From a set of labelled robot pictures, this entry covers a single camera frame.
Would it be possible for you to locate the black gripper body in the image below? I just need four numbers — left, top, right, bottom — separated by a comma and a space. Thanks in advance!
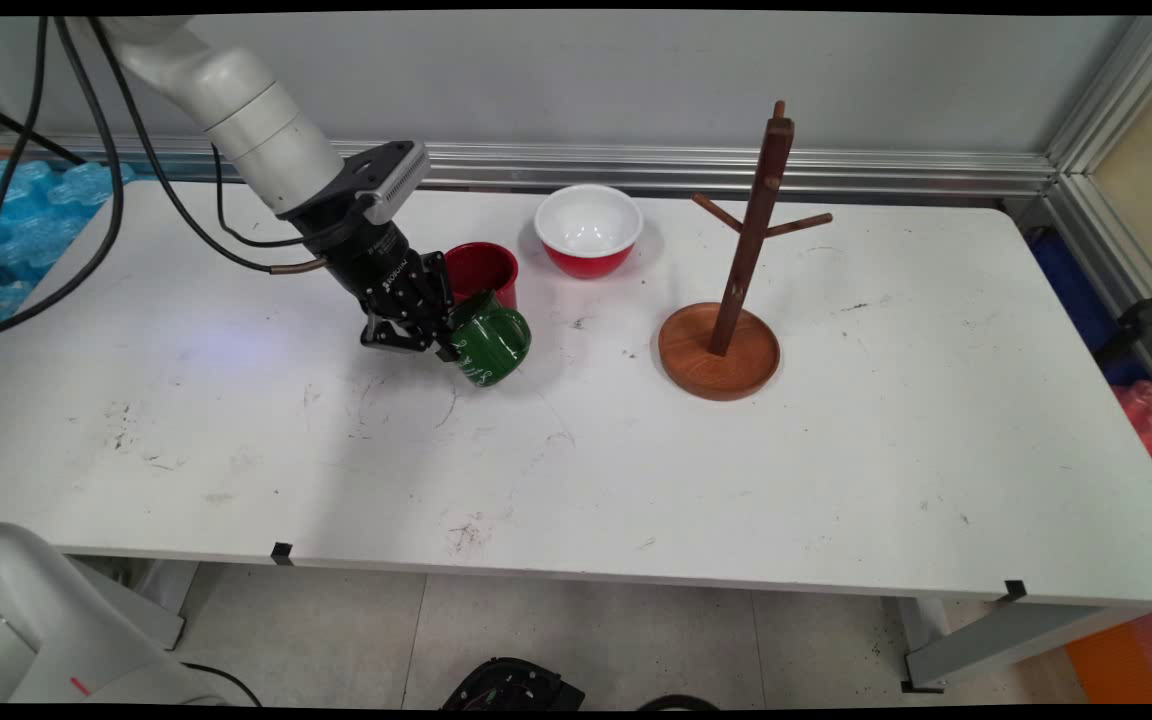
324, 225, 455, 327

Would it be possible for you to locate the green enamel mug white print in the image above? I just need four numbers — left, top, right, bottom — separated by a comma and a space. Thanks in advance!
448, 290, 533, 388

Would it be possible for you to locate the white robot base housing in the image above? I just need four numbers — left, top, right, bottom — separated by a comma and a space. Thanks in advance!
0, 522, 237, 706

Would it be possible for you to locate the red enamel mug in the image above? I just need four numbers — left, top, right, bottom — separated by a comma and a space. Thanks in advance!
444, 241, 520, 311

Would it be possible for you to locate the red bowl white inside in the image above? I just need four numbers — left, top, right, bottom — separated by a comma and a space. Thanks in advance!
534, 184, 644, 280

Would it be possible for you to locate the brown wooden mug tree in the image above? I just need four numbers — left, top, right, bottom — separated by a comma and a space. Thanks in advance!
658, 100, 834, 402

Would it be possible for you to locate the black device on floor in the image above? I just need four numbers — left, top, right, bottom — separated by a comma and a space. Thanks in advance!
441, 657, 587, 711

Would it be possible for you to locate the blue bubble wrap sheet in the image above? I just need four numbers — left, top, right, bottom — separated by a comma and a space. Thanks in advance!
0, 160, 137, 366

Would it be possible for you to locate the black slanted rod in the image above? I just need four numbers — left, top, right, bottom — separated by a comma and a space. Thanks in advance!
0, 95, 87, 166

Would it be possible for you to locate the blue plastic bag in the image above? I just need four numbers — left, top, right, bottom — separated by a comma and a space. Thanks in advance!
1026, 228, 1149, 386

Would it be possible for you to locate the grey slanted table leg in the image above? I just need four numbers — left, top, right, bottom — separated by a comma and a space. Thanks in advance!
902, 598, 1152, 693

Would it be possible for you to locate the red plastic bag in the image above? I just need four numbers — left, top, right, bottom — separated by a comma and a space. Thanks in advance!
1114, 380, 1152, 516

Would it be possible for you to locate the beige board panel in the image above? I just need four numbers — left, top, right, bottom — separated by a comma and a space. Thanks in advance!
1091, 60, 1152, 291

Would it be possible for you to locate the orange box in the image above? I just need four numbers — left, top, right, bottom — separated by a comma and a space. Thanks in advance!
1066, 610, 1152, 704

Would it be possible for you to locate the black gripper cable metal end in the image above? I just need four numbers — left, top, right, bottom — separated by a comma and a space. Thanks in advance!
86, 15, 327, 277

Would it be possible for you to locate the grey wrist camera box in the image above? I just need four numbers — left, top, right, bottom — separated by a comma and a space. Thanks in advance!
354, 140, 432, 227

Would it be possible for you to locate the thin black camera cable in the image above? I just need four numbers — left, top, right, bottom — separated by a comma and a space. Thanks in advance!
212, 145, 372, 251

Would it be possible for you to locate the black hanging cable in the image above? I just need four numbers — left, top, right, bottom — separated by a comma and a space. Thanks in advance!
0, 15, 127, 346
0, 15, 49, 296

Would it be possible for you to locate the black cable on floor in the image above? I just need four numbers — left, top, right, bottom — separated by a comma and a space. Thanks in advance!
181, 662, 263, 706

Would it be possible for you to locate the horizontal aluminium frame rail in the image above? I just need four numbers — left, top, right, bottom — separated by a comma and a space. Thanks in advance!
21, 135, 1057, 201

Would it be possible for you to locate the slanted aluminium frame post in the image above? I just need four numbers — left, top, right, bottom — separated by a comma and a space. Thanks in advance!
1041, 15, 1152, 421

